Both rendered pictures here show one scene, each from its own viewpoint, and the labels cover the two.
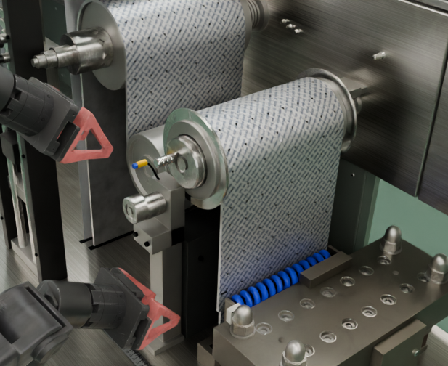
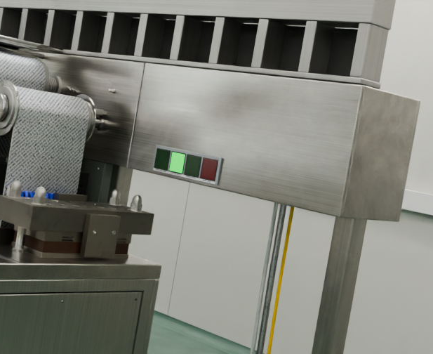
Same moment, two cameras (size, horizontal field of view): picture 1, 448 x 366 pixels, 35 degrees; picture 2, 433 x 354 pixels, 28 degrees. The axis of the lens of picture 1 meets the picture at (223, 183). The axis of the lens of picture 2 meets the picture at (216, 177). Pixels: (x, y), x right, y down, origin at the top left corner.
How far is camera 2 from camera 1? 1.63 m
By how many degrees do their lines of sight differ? 29
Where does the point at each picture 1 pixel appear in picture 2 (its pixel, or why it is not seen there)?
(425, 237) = not seen: outside the picture
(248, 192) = (29, 128)
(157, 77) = not seen: outside the picture
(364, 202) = (103, 186)
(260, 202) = (35, 139)
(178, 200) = not seen: outside the picture
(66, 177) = not seen: outside the picture
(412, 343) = (111, 223)
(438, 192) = (137, 159)
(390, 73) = (117, 100)
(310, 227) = (65, 176)
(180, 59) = not seen: hidden behind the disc
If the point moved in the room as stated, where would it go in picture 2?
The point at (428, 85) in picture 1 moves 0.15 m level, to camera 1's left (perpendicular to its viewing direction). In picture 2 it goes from (133, 100) to (80, 91)
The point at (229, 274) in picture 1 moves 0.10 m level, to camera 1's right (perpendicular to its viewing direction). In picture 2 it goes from (12, 176) to (50, 182)
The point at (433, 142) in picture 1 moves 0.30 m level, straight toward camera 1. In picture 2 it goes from (135, 130) to (97, 126)
